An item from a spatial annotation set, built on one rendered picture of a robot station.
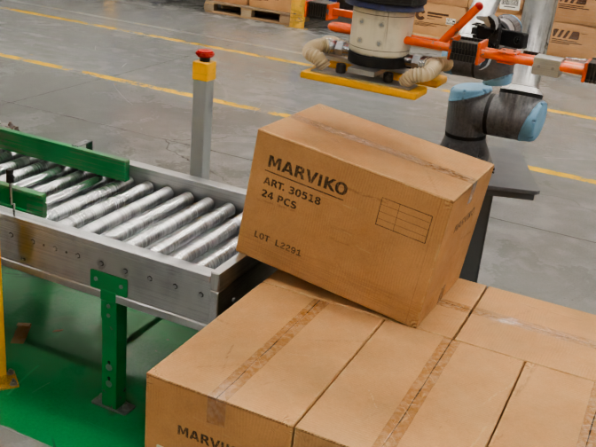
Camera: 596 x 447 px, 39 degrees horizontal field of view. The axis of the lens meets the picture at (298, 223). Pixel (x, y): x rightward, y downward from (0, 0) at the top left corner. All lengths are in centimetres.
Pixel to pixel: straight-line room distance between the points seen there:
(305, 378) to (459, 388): 38
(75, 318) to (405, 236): 159
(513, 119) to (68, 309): 186
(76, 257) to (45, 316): 78
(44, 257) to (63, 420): 53
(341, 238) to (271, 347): 39
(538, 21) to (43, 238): 180
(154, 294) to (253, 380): 62
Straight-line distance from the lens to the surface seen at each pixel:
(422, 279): 234
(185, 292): 254
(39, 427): 288
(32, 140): 351
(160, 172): 327
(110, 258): 266
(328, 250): 243
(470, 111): 309
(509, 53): 231
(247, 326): 232
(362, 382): 213
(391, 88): 229
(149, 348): 326
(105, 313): 275
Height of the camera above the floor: 169
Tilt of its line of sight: 22 degrees down
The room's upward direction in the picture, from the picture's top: 5 degrees clockwise
